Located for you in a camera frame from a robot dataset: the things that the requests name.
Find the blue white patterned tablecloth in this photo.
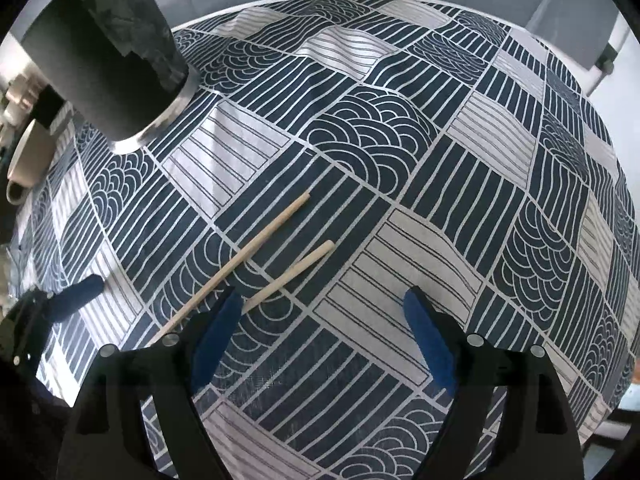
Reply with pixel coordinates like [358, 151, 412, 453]
[15, 0, 640, 480]

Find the white mug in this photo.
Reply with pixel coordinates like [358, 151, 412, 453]
[5, 118, 58, 207]

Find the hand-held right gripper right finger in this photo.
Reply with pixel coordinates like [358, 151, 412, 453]
[403, 285, 586, 480]

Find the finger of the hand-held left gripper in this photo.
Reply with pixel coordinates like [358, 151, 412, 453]
[46, 274, 107, 325]

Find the black metal cup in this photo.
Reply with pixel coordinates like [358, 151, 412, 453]
[19, 0, 195, 156]

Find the wooden chopstick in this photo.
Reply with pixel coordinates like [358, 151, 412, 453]
[149, 191, 312, 343]
[241, 240, 336, 315]

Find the white pipe with dark clamp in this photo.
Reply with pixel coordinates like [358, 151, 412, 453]
[586, 9, 633, 98]

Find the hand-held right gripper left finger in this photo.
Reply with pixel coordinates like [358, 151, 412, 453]
[57, 286, 245, 480]

